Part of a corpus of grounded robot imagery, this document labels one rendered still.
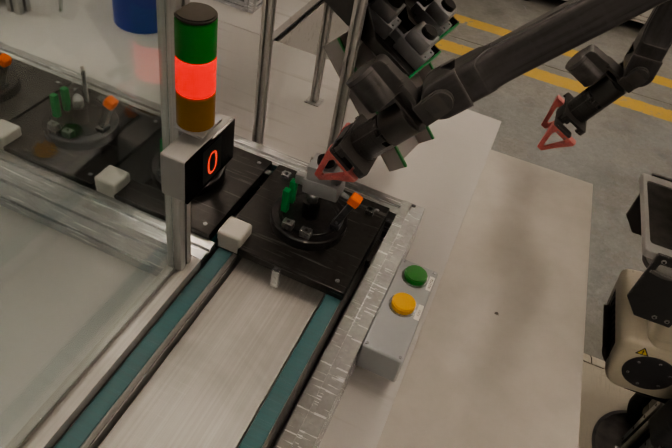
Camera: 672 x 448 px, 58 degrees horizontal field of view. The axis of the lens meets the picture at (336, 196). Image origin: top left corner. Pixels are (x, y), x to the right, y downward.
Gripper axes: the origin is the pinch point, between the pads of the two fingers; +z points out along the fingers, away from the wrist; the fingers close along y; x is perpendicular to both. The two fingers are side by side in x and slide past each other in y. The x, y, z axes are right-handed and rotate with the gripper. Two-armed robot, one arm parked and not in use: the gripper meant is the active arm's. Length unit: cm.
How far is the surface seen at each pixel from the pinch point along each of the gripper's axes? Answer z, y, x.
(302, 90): 35, -55, -6
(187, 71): -11.8, 21.5, -25.2
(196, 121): -6.7, 21.1, -20.0
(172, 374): 19.5, 35.0, 5.2
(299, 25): 53, -101, -18
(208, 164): -1.6, 20.1, -14.6
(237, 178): 21.5, -3.5, -6.1
